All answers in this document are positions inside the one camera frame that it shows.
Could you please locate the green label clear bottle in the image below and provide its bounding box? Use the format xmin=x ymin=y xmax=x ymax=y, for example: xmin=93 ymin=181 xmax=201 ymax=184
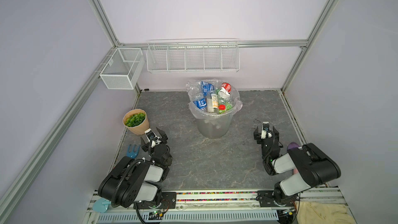
xmin=225 ymin=102 xmax=233 ymax=111

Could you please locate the red label clear bottle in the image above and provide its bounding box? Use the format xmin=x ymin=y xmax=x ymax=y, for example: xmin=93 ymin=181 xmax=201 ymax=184
xmin=217 ymin=83 xmax=232 ymax=114

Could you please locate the blue label bottle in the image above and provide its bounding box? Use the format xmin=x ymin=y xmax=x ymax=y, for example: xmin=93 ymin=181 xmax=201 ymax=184
xmin=192 ymin=93 xmax=207 ymax=111

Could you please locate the white yellow label clear bottle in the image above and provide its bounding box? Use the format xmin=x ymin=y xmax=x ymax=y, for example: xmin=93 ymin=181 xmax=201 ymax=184
xmin=206 ymin=91 xmax=219 ymax=113

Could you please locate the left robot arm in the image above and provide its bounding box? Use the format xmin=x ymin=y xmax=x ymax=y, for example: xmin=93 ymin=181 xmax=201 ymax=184
xmin=98 ymin=128 xmax=173 ymax=208

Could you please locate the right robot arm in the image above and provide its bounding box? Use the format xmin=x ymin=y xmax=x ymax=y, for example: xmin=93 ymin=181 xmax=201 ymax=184
xmin=254 ymin=122 xmax=341 ymax=206

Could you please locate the clear plastic bin liner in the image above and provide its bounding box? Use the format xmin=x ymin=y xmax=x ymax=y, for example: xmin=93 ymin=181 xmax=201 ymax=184
xmin=188 ymin=79 xmax=243 ymax=120

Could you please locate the grey mesh waste bin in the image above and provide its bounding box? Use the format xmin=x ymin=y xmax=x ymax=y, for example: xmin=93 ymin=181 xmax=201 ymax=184
xmin=190 ymin=80 xmax=240 ymax=139

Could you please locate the purple plastic scoop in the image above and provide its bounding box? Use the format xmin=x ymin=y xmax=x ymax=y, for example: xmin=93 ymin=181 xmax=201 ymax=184
xmin=287 ymin=142 xmax=301 ymax=150

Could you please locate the teal plastic garden fork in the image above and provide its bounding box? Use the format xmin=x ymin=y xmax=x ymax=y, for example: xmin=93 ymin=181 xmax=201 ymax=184
xmin=126 ymin=144 xmax=141 ymax=159

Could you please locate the beige pot with green plant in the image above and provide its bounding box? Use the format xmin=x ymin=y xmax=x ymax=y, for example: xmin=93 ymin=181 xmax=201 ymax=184
xmin=122 ymin=109 xmax=150 ymax=135

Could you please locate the white mesh box basket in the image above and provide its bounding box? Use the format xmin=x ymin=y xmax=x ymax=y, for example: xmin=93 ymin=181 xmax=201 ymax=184
xmin=100 ymin=48 xmax=145 ymax=90

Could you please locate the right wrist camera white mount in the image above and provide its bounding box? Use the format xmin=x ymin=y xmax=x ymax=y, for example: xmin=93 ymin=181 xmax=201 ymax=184
xmin=261 ymin=122 xmax=270 ymax=140

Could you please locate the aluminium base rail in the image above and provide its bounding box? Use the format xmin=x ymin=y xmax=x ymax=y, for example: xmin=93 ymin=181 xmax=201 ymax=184
xmin=83 ymin=186 xmax=348 ymax=224

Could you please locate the white wire wall shelf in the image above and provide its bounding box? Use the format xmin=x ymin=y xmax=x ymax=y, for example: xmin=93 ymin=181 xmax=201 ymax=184
xmin=146 ymin=38 xmax=240 ymax=73

